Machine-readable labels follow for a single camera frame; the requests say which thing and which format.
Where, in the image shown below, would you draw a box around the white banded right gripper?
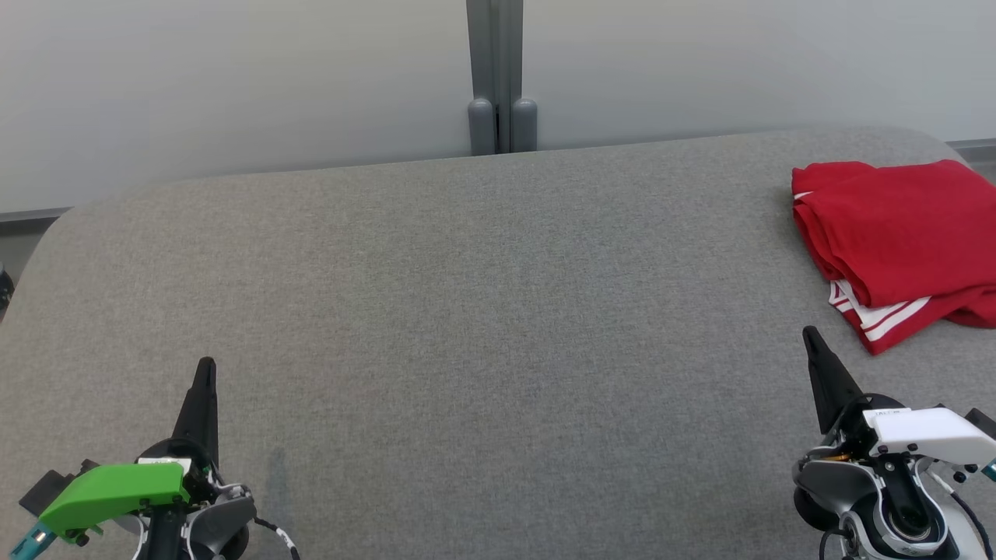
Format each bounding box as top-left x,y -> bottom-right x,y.
801,327 -> 996,466

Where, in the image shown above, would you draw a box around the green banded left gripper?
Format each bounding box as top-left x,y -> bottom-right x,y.
39,357 -> 220,541

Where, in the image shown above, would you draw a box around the red shorts with white trim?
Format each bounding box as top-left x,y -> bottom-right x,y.
942,285 -> 996,329

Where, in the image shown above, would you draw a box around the red and white jersey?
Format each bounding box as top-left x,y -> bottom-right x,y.
791,159 -> 996,355

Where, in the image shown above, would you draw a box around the black white braided cable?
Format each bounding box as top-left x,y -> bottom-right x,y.
253,517 -> 300,560

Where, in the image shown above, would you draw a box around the teal plug left camera cable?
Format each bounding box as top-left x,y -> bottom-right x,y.
9,521 -> 57,560

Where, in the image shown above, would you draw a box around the grey partition post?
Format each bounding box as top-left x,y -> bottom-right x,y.
465,0 -> 539,156

